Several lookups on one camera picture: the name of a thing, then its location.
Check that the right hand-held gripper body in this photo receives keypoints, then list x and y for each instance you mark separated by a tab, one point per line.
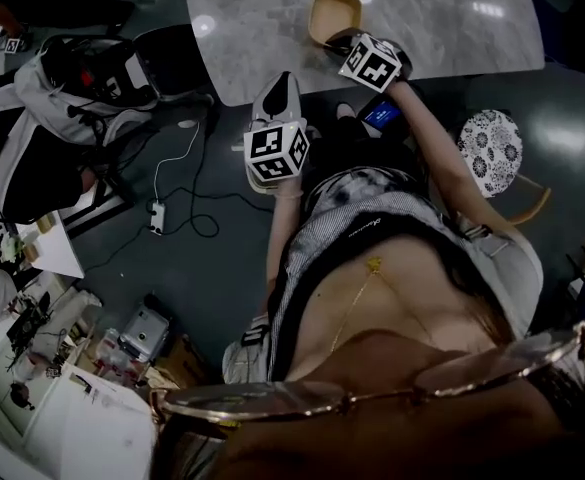
372	63

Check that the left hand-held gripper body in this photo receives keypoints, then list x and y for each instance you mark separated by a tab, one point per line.
276	140

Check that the black trash bin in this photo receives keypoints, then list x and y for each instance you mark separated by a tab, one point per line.
172	60

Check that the person's left forearm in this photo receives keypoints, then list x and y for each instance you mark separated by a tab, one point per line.
283	223

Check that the person's right forearm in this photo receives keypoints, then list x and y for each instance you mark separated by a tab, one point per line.
447	153

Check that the device with blue screen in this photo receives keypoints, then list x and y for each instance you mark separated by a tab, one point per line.
382	114

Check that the person's white shoe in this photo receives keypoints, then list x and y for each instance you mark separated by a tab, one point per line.
346	111

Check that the grey marble table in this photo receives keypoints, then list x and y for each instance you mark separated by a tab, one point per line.
422	28

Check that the grey striped top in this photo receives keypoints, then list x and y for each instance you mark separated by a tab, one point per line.
332	223

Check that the white power strip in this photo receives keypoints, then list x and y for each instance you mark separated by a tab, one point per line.
157	216

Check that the floral cushion wooden stool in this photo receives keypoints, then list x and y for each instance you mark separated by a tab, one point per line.
491	150

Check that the silver case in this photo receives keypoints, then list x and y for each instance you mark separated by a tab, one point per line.
143	335

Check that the cardboard box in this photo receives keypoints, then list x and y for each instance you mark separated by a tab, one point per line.
187	360

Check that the grey white jacket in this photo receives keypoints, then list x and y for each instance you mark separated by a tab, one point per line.
37	118

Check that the white side table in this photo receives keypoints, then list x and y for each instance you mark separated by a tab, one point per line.
59	248

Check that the gold rimmed glasses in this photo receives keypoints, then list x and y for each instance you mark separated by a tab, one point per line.
372	393

